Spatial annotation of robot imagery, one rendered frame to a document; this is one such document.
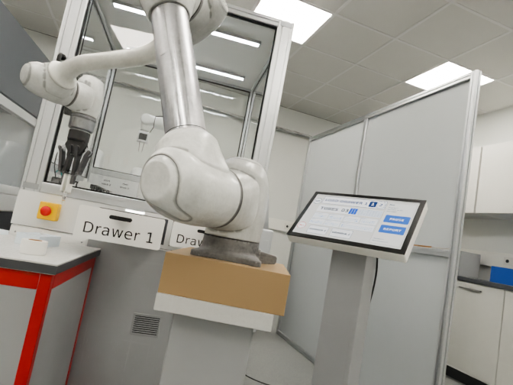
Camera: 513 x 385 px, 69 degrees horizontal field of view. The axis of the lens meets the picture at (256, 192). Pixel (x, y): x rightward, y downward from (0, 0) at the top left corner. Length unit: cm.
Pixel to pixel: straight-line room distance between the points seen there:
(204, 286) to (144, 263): 83
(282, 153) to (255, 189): 442
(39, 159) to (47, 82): 46
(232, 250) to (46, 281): 52
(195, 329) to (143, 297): 79
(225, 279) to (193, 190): 25
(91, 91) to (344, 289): 127
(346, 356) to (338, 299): 22
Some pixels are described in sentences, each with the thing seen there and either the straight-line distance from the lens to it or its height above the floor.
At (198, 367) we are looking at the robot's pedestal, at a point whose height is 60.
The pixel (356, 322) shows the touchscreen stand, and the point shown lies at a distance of 166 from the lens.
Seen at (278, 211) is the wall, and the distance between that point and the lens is 529.
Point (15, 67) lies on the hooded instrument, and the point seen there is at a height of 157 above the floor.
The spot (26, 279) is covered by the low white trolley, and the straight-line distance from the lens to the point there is 119.
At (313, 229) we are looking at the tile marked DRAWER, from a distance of 166.
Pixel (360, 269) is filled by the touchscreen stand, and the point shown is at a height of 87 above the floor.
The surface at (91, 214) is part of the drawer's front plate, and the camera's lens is 140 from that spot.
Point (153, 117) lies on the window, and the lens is 179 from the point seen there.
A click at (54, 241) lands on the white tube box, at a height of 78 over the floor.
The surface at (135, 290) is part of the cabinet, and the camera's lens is 174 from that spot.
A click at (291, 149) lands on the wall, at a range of 545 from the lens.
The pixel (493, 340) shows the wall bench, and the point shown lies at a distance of 373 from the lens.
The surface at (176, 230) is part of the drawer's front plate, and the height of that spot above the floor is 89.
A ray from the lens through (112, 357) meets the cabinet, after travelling 182.
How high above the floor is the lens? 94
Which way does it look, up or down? 6 degrees up
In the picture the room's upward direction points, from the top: 10 degrees clockwise
